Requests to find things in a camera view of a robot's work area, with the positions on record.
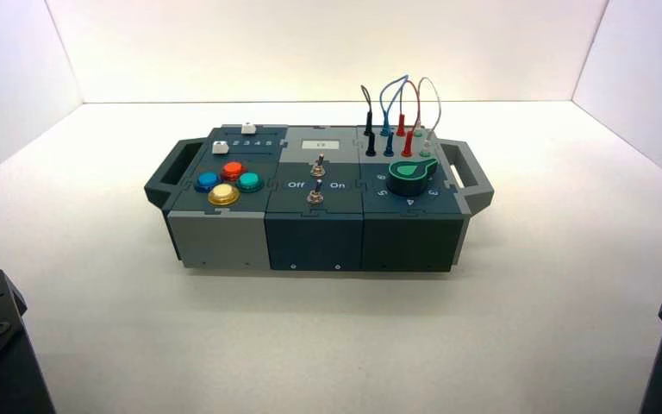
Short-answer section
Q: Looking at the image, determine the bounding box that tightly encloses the red push button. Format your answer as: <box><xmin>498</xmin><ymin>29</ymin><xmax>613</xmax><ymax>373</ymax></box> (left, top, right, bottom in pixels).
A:
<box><xmin>220</xmin><ymin>161</ymin><xmax>247</xmax><ymax>182</ymax></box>

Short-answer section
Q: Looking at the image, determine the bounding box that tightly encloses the yellow push button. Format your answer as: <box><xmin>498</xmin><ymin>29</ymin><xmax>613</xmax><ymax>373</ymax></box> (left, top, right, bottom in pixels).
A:
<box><xmin>207</xmin><ymin>183</ymin><xmax>241</xmax><ymax>207</ymax></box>

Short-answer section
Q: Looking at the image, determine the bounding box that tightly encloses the blue push button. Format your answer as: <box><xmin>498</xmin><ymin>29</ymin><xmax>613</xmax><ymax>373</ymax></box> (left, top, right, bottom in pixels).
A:
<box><xmin>195</xmin><ymin>172</ymin><xmax>222</xmax><ymax>194</ymax></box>

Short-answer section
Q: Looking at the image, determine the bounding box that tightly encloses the teal push button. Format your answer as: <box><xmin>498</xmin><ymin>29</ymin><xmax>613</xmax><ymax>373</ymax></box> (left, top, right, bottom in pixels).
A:
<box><xmin>235</xmin><ymin>172</ymin><xmax>265</xmax><ymax>194</ymax></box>

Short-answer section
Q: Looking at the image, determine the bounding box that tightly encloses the blue jumper cable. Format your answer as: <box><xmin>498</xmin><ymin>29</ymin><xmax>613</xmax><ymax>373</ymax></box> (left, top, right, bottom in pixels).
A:
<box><xmin>378</xmin><ymin>74</ymin><xmax>410</xmax><ymax>158</ymax></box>

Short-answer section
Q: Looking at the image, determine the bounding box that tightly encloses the white jumper cable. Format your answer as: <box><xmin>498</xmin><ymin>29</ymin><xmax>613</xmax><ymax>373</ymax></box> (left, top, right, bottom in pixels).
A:
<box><xmin>414</xmin><ymin>76</ymin><xmax>442</xmax><ymax>158</ymax></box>

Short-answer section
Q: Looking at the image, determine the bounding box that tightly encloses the green rotary knob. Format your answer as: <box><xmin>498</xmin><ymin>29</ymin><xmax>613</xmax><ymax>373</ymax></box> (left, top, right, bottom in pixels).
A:
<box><xmin>387</xmin><ymin>158</ymin><xmax>440</xmax><ymax>197</ymax></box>

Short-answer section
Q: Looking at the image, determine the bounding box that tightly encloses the red jumper cable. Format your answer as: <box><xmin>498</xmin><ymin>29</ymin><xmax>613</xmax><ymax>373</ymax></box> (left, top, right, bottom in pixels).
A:
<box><xmin>395</xmin><ymin>78</ymin><xmax>422</xmax><ymax>159</ymax></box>

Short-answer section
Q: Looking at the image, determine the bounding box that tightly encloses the black jumper cable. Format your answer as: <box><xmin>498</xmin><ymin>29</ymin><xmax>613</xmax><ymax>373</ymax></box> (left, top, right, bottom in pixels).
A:
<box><xmin>359</xmin><ymin>84</ymin><xmax>378</xmax><ymax>158</ymax></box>

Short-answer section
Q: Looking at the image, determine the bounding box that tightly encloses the grey modular control box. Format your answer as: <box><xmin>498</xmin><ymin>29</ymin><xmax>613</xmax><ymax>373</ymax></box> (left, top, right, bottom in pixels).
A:
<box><xmin>143</xmin><ymin>122</ymin><xmax>496</xmax><ymax>273</ymax></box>

